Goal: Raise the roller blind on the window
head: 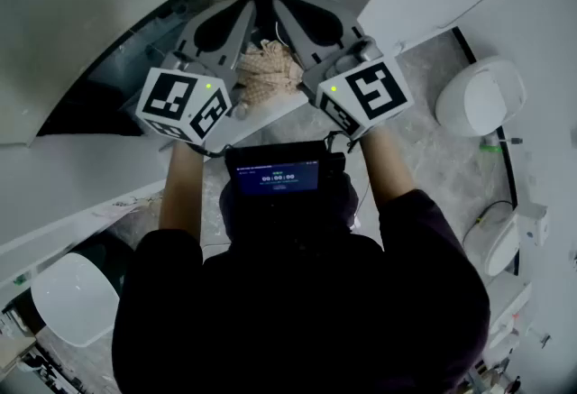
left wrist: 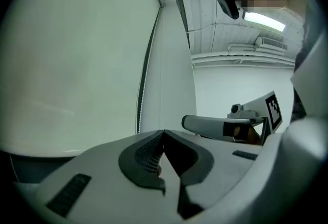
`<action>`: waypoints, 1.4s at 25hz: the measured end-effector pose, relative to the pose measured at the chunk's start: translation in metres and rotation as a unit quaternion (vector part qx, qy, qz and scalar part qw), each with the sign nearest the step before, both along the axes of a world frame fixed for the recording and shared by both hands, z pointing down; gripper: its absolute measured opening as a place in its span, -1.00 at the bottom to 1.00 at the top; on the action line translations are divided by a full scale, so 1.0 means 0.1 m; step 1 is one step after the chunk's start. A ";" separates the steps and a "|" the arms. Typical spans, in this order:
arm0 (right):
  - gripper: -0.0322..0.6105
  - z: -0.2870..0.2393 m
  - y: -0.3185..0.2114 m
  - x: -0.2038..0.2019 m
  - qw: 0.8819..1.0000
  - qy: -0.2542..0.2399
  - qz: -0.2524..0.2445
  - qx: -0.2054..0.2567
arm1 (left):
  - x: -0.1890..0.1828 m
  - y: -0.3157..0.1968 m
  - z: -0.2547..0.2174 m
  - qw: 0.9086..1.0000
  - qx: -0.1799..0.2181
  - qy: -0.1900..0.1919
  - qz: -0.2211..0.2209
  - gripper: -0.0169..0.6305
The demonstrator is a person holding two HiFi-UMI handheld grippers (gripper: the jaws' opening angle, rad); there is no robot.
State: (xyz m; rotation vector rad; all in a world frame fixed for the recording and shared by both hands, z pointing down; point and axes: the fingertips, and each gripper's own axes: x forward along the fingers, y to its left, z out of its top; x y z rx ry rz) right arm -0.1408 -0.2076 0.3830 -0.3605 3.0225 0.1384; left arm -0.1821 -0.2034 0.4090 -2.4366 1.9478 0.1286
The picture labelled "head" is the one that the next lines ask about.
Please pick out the black chest-mounted screen device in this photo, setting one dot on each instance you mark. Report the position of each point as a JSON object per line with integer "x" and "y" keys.
{"x": 275, "y": 178}

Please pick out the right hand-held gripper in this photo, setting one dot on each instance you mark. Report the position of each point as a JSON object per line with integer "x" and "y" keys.
{"x": 365, "y": 99}

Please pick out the person's right forearm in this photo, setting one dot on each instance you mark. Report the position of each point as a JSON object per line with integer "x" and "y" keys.
{"x": 387, "y": 167}

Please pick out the green toilet brush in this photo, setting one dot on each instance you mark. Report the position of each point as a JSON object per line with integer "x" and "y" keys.
{"x": 491, "y": 148}

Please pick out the person's dark sweater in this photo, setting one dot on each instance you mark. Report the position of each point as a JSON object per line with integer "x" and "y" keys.
{"x": 293, "y": 315}

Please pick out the person's left forearm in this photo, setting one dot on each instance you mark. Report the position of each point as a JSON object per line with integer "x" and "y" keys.
{"x": 180, "y": 194}

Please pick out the beige patterned cloth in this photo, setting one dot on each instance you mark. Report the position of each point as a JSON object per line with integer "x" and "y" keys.
{"x": 270, "y": 72}

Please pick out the white wall-mounted box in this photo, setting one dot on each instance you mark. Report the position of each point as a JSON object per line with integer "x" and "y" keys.
{"x": 534, "y": 223}

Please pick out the black baseboard strip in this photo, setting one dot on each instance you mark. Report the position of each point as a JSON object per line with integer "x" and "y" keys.
{"x": 464, "y": 45}

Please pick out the white slim toilet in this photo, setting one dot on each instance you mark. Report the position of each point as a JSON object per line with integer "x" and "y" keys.
{"x": 500, "y": 243}

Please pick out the white egg-shaped toilet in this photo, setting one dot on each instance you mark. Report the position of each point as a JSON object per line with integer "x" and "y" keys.
{"x": 480, "y": 97}

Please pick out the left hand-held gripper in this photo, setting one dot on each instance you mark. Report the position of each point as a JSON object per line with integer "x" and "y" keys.
{"x": 180, "y": 103}

